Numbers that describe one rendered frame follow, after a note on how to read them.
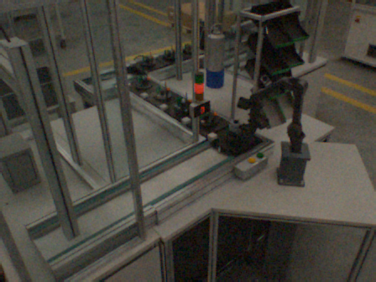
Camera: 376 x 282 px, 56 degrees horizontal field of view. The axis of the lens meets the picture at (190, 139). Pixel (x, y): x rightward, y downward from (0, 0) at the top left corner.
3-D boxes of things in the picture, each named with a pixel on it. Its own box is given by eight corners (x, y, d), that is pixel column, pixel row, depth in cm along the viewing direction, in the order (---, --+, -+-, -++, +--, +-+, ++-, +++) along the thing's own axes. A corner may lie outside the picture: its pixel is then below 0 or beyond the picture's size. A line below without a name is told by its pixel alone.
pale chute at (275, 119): (282, 124, 227) (286, 122, 223) (267, 129, 221) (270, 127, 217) (265, 85, 230) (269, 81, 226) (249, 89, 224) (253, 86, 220)
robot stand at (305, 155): (304, 187, 196) (310, 159, 184) (278, 185, 197) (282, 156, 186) (301, 170, 208) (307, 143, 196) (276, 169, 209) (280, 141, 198)
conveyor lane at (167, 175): (260, 153, 222) (262, 140, 217) (151, 218, 177) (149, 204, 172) (228, 134, 240) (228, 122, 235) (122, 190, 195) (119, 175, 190)
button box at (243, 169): (267, 164, 206) (268, 156, 203) (242, 180, 195) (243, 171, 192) (258, 159, 211) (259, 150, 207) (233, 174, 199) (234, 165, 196)
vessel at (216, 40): (227, 69, 297) (229, 23, 276) (215, 73, 289) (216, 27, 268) (215, 64, 306) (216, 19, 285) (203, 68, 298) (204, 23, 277)
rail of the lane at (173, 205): (273, 154, 221) (275, 140, 215) (159, 226, 173) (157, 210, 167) (266, 150, 224) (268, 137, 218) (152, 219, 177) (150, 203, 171)
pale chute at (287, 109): (296, 116, 235) (300, 114, 231) (281, 122, 229) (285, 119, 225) (279, 78, 238) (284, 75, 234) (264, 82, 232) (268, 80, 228)
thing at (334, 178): (387, 229, 174) (389, 225, 172) (206, 211, 185) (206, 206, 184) (354, 148, 231) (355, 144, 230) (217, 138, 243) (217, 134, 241)
